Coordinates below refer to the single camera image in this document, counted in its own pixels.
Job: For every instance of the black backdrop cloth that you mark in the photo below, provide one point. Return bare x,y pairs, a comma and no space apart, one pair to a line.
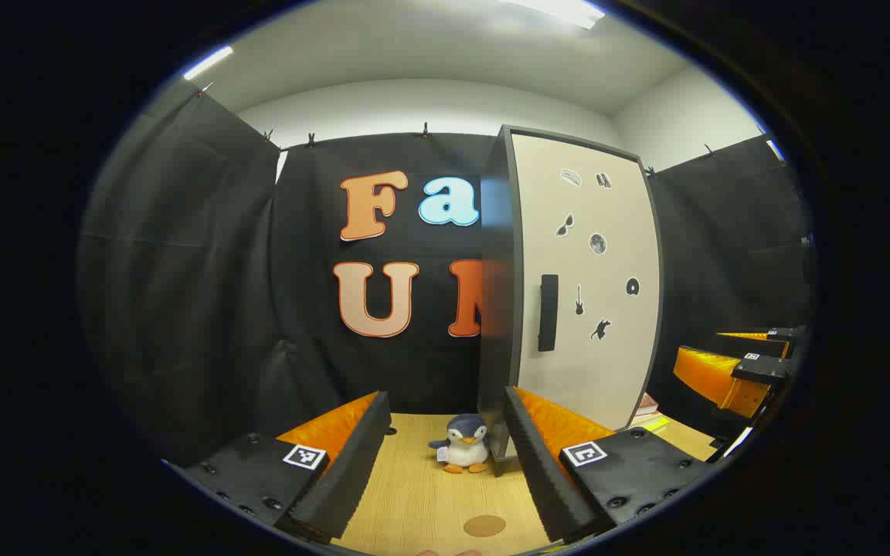
205,309

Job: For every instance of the round brown coaster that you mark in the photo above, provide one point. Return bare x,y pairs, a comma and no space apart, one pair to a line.
484,526

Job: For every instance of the ceiling light panel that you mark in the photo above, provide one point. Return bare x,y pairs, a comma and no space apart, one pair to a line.
557,11

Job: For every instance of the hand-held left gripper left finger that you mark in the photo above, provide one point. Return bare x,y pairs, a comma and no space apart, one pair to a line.
352,471

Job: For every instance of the penguin plush toy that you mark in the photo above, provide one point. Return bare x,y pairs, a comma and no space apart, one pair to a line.
464,444

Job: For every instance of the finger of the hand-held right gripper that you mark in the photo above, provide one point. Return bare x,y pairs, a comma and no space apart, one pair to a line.
777,336
715,378

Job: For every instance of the grey cabinet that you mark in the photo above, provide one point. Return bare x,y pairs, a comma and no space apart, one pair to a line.
499,347

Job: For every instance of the pink book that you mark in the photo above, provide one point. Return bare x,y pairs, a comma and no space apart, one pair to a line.
648,403

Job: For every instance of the yellow book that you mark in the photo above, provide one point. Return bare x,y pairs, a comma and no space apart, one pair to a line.
655,423

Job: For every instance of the light grey cabinet door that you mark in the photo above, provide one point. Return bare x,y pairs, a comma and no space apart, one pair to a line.
615,371

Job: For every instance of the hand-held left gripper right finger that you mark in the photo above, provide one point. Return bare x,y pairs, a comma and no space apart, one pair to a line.
541,479

